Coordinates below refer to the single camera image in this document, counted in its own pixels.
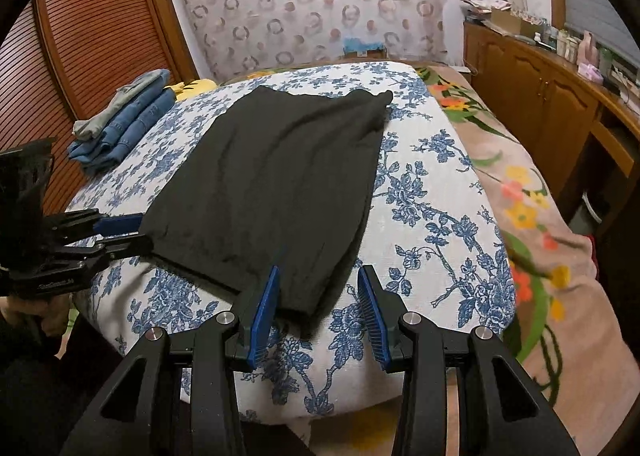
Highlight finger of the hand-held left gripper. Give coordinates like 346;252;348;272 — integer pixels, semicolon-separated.
50;233;152;267
47;209;146;243

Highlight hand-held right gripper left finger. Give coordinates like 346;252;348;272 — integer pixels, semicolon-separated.
60;265;281;456

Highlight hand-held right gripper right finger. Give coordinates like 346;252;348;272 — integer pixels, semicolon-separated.
357;265;581;456

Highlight black pants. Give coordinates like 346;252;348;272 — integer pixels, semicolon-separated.
139;85;394;323

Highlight person's left forearm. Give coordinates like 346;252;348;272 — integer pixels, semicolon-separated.
0;319;123;456

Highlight person's left hand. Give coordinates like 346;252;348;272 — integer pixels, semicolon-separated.
0;293;72;338

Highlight folded blue jeans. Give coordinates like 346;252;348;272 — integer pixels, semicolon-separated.
67;85;177;173

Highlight blue floral bed sheet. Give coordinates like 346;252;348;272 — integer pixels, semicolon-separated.
65;61;518;429

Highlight yellow plush toy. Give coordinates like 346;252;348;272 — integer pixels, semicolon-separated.
167;79;217;101

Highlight pink floral blanket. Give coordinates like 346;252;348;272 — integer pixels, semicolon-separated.
220;61;626;456

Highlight cardboard box with blue item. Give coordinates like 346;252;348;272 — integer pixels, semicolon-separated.
342;36;386;56

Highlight wooden cabinet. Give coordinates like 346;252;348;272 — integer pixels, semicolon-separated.
462;21;640;287

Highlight open cardboard box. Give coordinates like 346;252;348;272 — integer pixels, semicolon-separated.
482;6;538;37

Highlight floral printed box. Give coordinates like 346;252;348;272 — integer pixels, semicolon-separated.
460;0;512;15

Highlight white bottle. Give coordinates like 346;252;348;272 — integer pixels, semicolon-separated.
555;29;580;60

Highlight pink bottle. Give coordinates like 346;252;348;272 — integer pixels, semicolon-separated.
577;31;599;65

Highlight window blind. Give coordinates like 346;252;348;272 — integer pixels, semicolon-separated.
555;0;640;57

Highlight ring patterned lace curtain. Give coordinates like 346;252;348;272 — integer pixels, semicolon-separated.
162;0;453;84

